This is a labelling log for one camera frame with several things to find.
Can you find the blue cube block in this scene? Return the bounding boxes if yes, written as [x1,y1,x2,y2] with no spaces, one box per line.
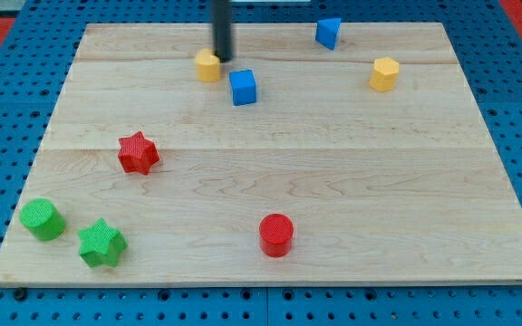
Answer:
[229,70,257,106]

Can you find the yellow hexagon block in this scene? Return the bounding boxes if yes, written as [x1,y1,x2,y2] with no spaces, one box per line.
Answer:
[369,57,400,92]

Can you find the light wooden board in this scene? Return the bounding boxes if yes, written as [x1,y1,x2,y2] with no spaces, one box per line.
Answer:
[0,23,522,288]

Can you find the red cylinder block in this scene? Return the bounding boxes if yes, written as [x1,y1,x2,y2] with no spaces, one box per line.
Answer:
[259,214,294,257]

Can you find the yellow heart block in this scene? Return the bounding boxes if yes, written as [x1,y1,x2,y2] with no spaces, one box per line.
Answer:
[195,48,221,82]

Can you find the red star block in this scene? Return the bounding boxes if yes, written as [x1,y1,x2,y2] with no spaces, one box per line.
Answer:
[118,131,160,175]

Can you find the blue triangular prism block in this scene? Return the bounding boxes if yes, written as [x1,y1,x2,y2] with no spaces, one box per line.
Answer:
[314,17,342,51]

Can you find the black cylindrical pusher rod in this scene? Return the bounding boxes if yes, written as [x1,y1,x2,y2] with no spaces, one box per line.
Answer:
[210,0,233,62]

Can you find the green star block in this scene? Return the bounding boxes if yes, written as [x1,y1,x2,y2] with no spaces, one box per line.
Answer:
[77,218,128,268]

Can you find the green cylinder block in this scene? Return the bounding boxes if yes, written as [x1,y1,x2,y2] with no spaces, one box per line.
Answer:
[20,198,66,242]

